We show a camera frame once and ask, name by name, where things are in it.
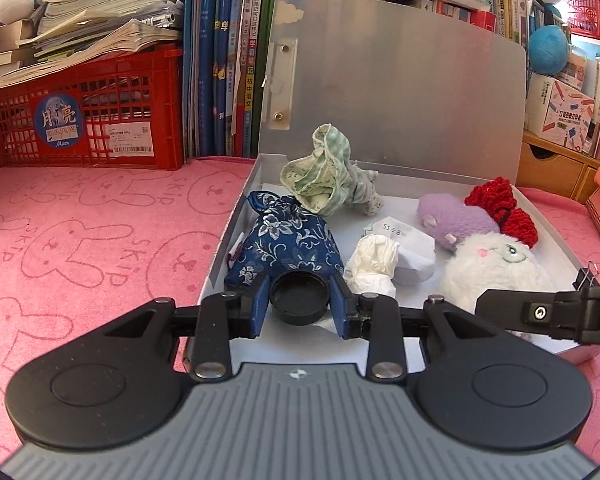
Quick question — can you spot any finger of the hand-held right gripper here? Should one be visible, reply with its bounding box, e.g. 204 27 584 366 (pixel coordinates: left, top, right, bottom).
475 287 556 336

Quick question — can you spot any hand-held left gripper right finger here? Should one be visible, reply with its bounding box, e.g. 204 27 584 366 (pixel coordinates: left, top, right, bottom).
329 272 492 382

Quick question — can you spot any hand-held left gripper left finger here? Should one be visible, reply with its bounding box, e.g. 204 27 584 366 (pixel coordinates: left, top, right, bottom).
104 274 274 382

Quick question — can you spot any black bottle cap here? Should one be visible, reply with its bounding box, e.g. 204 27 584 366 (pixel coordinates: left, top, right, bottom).
270 271 329 326

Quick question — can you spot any white fluffy plush toy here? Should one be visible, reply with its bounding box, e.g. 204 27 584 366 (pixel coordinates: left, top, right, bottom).
440 232 557 342

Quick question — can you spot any white tissue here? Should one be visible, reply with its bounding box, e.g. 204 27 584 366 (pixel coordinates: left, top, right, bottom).
345 235 400 299

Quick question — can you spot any white paper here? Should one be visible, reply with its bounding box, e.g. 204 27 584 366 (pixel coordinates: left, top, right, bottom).
362 216 437 287

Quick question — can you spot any red knitted item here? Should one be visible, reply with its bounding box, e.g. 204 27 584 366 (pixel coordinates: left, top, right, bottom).
464 176 539 250

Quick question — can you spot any green patterned cloth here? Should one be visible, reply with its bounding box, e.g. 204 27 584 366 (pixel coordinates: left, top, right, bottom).
280 124 385 217

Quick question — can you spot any grey cardboard box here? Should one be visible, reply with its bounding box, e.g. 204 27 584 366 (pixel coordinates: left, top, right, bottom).
197 0 600 364

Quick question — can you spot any black binder clip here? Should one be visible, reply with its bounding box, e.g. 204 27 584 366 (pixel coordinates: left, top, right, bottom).
575 260 600 291

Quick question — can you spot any blue floral pouch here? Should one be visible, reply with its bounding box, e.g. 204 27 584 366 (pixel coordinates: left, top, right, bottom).
225 191 347 295

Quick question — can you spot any purple plush toy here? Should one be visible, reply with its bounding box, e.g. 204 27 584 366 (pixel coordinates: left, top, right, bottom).
417 193 501 252

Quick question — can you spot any wooden drawer box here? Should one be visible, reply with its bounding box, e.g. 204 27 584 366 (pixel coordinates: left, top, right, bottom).
517 130 600 206

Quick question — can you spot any pink rabbit-print blanket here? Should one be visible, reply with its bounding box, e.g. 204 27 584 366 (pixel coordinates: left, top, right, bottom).
0 157 600 466

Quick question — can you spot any white colourful stationery box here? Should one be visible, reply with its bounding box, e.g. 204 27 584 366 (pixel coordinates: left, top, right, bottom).
524 72 597 154

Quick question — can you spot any row of tall blue books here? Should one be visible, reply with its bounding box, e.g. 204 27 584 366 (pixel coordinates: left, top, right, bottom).
182 0 281 159

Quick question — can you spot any red plastic crate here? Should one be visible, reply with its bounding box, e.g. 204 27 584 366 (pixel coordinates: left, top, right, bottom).
0 44 186 171

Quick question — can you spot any large blue plush toy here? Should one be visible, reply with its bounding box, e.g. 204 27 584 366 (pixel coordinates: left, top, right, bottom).
495 0 572 76

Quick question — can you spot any red plastic basket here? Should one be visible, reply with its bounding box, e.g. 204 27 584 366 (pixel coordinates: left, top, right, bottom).
565 0 600 44

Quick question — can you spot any stack of paperback books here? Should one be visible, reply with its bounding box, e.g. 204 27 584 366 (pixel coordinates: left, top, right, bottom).
0 0 187 90

